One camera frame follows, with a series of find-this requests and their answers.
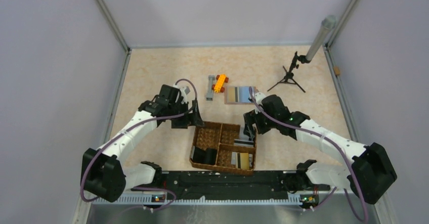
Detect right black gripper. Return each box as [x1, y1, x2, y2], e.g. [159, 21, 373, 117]
[244, 107, 278, 138]

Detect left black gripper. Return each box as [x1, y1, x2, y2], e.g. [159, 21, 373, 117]
[168, 100, 204, 128]

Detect brown leather card holder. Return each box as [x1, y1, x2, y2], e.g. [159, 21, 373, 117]
[224, 86, 252, 105]

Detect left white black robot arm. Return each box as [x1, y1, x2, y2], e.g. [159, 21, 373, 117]
[79, 83, 204, 202]

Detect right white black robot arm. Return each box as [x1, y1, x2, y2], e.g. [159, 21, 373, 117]
[243, 93, 397, 204]

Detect grey card in basket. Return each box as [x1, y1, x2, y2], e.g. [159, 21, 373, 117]
[238, 126, 254, 142]

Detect gold striped card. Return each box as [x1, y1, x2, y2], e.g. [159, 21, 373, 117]
[231, 152, 252, 170]

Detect grey toy brick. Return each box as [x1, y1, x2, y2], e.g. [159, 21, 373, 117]
[205, 75, 215, 101]

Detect brown woven divided basket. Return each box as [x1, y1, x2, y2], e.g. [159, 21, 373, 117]
[189, 121, 257, 176]

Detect black box in basket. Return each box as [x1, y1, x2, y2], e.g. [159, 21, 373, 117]
[190, 146, 218, 165]

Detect yellow toy brick car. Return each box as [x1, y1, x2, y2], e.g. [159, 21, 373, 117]
[211, 74, 229, 93]

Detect black mini tripod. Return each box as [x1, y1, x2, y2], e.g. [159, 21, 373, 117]
[268, 52, 310, 93]

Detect grey metal pole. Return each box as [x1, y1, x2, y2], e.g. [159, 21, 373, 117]
[305, 15, 338, 62]

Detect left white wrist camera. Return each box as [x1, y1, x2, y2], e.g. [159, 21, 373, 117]
[174, 84, 190, 104]

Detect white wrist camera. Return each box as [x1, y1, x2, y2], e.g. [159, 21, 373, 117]
[251, 92, 266, 113]
[174, 84, 190, 104]

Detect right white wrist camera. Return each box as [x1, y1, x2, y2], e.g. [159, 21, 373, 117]
[251, 92, 266, 113]

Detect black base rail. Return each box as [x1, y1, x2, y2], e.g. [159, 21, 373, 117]
[157, 170, 303, 203]

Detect small brown wall object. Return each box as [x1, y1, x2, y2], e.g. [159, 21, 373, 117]
[333, 66, 341, 76]

